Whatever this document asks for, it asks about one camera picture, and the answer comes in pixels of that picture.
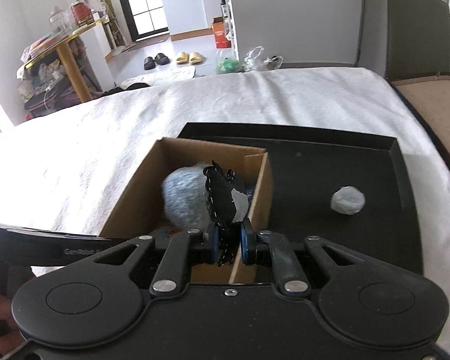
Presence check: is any fluffy light blue plush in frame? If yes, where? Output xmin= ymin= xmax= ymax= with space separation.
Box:
xmin=161 ymin=163 xmax=210 ymax=230

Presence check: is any white plastic ball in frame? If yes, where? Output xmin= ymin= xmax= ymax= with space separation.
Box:
xmin=330 ymin=186 xmax=366 ymax=215

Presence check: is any black stitched fabric piece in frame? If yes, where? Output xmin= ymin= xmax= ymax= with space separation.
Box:
xmin=203 ymin=161 xmax=249 ymax=267

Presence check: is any person's right hand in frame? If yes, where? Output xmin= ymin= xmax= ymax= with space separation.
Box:
xmin=0 ymin=295 xmax=24 ymax=356

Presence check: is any brown cardboard box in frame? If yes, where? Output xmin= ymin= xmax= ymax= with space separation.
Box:
xmin=98 ymin=136 xmax=274 ymax=285

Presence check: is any white bed blanket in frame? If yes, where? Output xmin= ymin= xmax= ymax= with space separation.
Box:
xmin=0 ymin=67 xmax=450 ymax=353

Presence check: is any black shallow tray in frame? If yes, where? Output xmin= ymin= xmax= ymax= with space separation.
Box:
xmin=179 ymin=123 xmax=424 ymax=274

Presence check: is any left black slipper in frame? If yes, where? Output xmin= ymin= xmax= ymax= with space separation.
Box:
xmin=144 ymin=57 xmax=156 ymax=71

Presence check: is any black slipper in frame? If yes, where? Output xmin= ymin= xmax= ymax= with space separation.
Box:
xmin=154 ymin=53 xmax=170 ymax=66
xmin=144 ymin=57 xmax=156 ymax=71

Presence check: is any green item plastic bag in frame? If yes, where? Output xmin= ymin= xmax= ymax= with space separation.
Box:
xmin=215 ymin=56 xmax=243 ymax=75

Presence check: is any yellow leg table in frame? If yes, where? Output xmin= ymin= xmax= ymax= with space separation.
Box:
xmin=17 ymin=19 xmax=103 ymax=120

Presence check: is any right black slipper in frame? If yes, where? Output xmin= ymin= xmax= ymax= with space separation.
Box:
xmin=154 ymin=53 xmax=170 ymax=66

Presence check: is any clear plastic bag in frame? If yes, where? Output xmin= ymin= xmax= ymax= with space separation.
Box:
xmin=244 ymin=46 xmax=284 ymax=72

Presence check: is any brown framed board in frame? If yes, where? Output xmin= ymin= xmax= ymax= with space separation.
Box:
xmin=390 ymin=73 xmax=450 ymax=169

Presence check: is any glass jar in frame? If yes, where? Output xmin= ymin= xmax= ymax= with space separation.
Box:
xmin=49 ymin=6 xmax=72 ymax=33

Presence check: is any red canister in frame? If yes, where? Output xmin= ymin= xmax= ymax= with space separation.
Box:
xmin=70 ymin=0 xmax=93 ymax=26

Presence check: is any orange cardboard carton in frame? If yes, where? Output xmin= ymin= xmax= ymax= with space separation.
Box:
xmin=211 ymin=17 xmax=232 ymax=49

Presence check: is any white kitchen cabinet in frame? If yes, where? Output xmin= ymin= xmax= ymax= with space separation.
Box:
xmin=161 ymin=0 xmax=222 ymax=41

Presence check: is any black spray bottle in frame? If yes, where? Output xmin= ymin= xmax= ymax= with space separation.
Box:
xmin=220 ymin=0 xmax=227 ymax=20

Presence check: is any dark olive upright panel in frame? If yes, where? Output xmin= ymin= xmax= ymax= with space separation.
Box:
xmin=385 ymin=0 xmax=450 ymax=80

